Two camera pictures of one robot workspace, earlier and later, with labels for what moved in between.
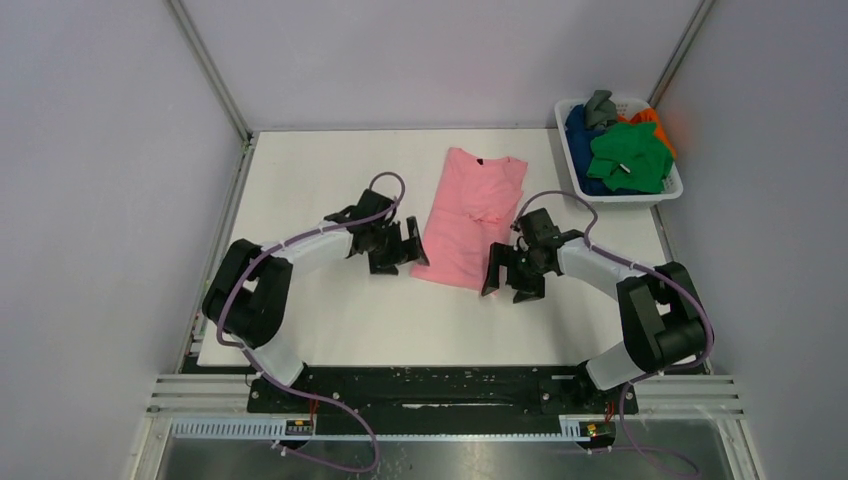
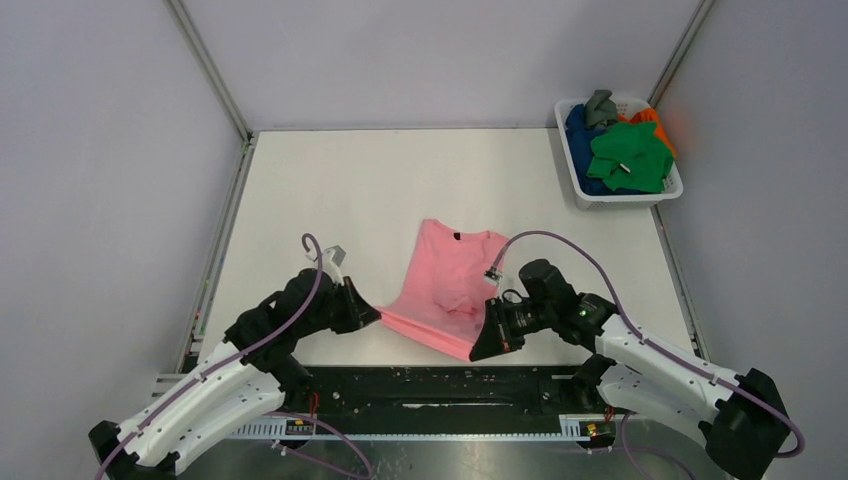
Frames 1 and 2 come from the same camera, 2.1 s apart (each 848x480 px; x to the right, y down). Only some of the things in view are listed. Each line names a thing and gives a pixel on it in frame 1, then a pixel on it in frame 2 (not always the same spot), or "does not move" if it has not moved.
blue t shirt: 579,136 does not move
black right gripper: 514,265 to 497,323
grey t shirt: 600,110 does not move
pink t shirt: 472,208 to 445,297
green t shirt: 630,157 does not move
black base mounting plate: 443,393 does not move
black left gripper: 392,247 to 351,304
